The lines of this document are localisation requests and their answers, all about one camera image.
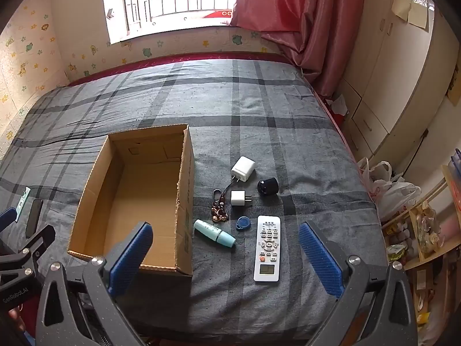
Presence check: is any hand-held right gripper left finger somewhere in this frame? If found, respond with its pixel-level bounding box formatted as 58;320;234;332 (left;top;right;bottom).
35;221;154;346

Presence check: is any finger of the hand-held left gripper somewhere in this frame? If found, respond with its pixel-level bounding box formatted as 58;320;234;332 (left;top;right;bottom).
0;207;18;229
0;225;56;286

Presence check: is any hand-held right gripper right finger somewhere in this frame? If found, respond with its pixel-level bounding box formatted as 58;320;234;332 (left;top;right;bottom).
298;221;418;346

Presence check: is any white remote control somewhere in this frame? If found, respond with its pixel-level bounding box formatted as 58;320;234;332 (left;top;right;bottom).
253;215;281;283

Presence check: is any brown cardboard box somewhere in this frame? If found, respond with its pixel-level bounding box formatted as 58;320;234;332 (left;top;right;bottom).
67;123;195;277

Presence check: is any teal cosmetic bottle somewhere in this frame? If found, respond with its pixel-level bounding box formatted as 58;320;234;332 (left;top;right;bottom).
193;219;236;249

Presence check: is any small black cylinder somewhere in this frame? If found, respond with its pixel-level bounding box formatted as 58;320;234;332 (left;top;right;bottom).
257;177;280;195

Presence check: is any small white charger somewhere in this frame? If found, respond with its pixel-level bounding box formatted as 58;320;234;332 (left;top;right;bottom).
230;190;253;208

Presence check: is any large white charger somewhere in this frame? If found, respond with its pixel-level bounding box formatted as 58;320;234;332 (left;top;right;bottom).
230;156;257;183

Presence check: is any person's left hand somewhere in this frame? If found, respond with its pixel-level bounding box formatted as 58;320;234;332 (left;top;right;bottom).
7;306;27;334

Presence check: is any green and white card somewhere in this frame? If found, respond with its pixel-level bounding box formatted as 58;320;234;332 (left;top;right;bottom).
16;187;32;222

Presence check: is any black smartphone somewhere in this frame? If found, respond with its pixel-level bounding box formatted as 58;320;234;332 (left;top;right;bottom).
25;199;44;238

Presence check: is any green snack packet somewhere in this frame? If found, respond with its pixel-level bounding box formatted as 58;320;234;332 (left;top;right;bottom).
387;244;407;264

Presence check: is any white plastic bag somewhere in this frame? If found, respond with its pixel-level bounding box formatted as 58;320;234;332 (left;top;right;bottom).
356;157;393;202
375;182;422;222

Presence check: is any wooden shelf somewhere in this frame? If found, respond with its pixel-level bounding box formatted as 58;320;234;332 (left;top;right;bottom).
382;148;461;346

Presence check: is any crumpled white paper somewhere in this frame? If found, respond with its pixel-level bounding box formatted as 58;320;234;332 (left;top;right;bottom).
329;94;348;114

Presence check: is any grey plaid bed sheet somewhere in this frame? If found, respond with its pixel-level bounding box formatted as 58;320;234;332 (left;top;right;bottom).
0;58;388;341

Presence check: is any cream wardrobe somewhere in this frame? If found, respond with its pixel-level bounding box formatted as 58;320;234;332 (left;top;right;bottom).
339;0;454;166

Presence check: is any pink curtain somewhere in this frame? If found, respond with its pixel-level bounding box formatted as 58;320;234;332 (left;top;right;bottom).
230;0;366;96

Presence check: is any brown beaded keychain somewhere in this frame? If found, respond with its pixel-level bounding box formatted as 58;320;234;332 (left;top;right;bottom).
211;182;233;223

